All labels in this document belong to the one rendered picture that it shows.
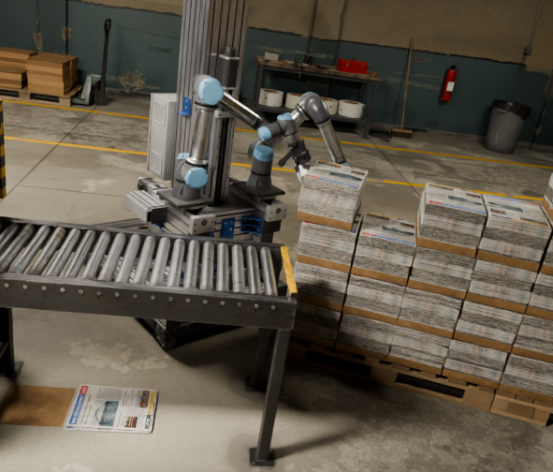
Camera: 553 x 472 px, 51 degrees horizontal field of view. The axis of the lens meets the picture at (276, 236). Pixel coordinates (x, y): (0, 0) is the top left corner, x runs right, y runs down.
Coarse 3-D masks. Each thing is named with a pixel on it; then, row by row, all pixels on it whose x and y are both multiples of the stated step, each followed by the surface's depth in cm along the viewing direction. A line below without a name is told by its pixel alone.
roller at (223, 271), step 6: (222, 246) 260; (222, 252) 255; (222, 258) 249; (222, 264) 244; (222, 270) 239; (228, 270) 244; (222, 276) 234; (228, 276) 238; (216, 282) 234; (222, 282) 230; (228, 282) 234; (216, 288) 228; (222, 288) 225; (228, 288) 229
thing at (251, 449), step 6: (252, 450) 258; (270, 450) 259; (252, 456) 255; (270, 456) 256; (252, 462) 252; (258, 462) 252; (264, 462) 253; (270, 462) 253; (276, 462) 254; (258, 468) 249; (264, 468) 250; (270, 468) 250
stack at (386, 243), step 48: (336, 240) 294; (384, 240) 288; (336, 288) 304; (384, 288) 298; (480, 288) 286; (528, 288) 281; (336, 336) 314; (384, 336) 308; (432, 336) 301; (480, 336) 295
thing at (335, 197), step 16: (304, 176) 286; (320, 176) 290; (336, 176) 295; (304, 192) 290; (320, 192) 287; (336, 192) 285; (352, 192) 283; (304, 208) 293; (320, 208) 290; (336, 208) 288; (352, 208) 286
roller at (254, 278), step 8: (248, 248) 264; (248, 256) 257; (256, 256) 258; (248, 264) 250; (256, 264) 250; (248, 272) 244; (256, 272) 243; (248, 280) 239; (256, 280) 235; (256, 288) 229
